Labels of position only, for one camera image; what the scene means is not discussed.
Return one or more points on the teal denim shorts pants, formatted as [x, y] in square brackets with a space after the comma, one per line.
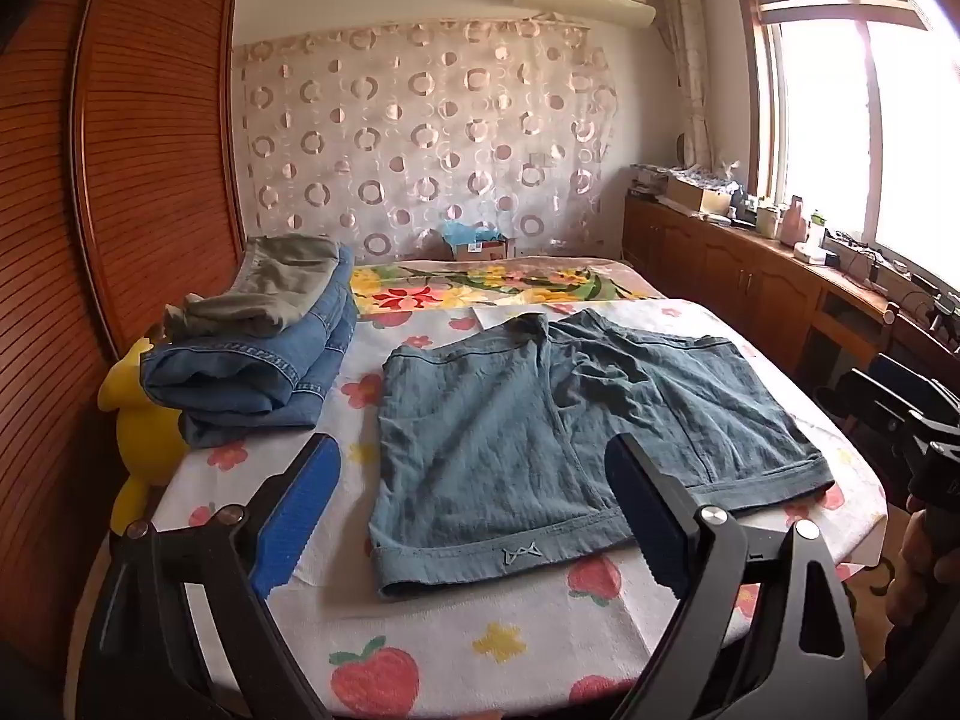
[487, 435]

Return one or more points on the cardboard box with blue bag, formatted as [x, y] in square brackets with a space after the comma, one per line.
[480, 244]

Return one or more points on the wooden frame window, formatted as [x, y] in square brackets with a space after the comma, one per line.
[840, 127]

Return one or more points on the long wooden cabinet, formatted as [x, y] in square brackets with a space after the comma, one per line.
[720, 270]

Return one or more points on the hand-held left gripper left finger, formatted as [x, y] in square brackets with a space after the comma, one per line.
[301, 516]

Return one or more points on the person's right hand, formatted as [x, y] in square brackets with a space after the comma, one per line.
[922, 577]

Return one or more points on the flat cardboard box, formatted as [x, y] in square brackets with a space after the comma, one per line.
[701, 193]

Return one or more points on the white jar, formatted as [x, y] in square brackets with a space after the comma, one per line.
[768, 221]

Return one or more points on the pink bottle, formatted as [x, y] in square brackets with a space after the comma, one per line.
[795, 223]

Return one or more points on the strawberry print bed sheet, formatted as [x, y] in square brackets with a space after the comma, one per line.
[465, 637]

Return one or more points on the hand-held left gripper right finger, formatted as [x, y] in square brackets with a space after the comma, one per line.
[639, 517]

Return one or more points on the folded olive green pants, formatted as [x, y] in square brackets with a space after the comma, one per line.
[277, 277]

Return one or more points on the wrapped white pipe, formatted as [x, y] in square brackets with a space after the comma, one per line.
[686, 60]

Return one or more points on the yellow plush toy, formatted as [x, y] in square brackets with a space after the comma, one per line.
[146, 435]

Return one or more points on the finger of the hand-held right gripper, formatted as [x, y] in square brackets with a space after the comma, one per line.
[847, 405]

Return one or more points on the folded blue jeans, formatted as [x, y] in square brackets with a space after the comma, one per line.
[247, 382]

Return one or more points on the floral blanket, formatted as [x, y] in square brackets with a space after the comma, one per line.
[450, 289]

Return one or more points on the circle pattern curtain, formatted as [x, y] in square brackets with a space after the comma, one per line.
[420, 135]

